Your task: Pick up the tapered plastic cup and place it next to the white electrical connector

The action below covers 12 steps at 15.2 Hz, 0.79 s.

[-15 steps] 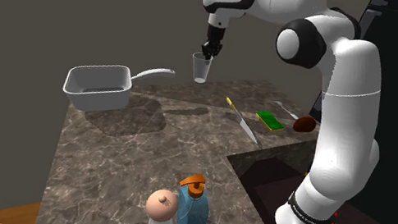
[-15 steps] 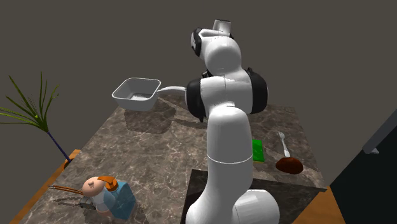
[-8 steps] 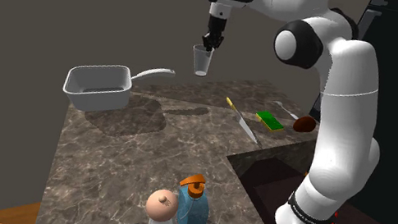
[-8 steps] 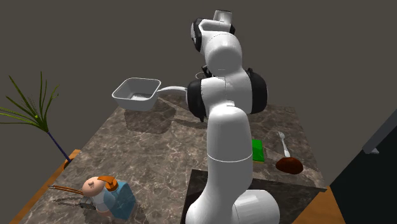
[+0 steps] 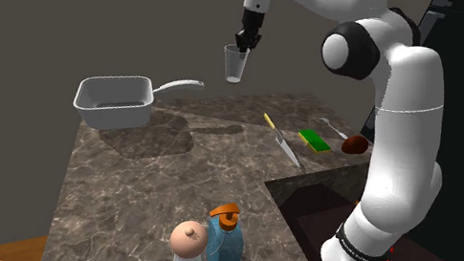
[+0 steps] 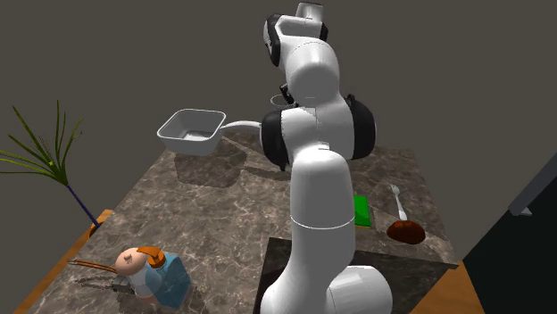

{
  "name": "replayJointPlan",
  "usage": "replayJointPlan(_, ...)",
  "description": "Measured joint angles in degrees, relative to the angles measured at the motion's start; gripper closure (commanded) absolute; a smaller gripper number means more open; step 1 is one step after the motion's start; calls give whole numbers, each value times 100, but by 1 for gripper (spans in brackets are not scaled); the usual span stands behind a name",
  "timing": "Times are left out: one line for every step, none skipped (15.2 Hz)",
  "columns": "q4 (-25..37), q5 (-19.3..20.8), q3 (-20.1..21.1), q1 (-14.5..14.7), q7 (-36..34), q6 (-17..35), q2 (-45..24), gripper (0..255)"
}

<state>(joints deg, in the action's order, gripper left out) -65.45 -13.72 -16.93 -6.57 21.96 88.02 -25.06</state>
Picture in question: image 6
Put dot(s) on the brown round loaf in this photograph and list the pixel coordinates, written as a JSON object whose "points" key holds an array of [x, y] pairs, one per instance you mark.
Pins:
{"points": [[406, 232]]}

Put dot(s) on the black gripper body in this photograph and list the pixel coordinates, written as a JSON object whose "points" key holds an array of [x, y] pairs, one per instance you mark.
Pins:
{"points": [[285, 93]]}

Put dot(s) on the potted green plant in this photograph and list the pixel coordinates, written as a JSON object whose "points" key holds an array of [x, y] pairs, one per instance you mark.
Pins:
{"points": [[52, 167]]}

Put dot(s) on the green flat block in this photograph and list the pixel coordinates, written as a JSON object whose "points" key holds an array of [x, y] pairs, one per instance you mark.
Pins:
{"points": [[361, 212]]}

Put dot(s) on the blue bottle with orange cap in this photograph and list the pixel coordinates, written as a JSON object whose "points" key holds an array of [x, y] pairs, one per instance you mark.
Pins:
{"points": [[173, 282]]}

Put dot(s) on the orange tongs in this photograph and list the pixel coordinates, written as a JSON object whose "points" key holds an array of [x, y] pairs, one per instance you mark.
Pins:
{"points": [[93, 265]]}

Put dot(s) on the grey cup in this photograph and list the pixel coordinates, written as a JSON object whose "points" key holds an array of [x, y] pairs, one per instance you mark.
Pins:
{"points": [[276, 103]]}

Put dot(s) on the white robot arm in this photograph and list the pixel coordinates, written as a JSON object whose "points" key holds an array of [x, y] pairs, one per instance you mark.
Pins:
{"points": [[320, 204]]}

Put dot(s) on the pink round-headed figure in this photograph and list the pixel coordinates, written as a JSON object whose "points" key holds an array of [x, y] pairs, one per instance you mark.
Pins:
{"points": [[129, 262]]}

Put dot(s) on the white spoon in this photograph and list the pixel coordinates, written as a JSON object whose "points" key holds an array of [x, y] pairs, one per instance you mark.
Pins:
{"points": [[399, 205]]}

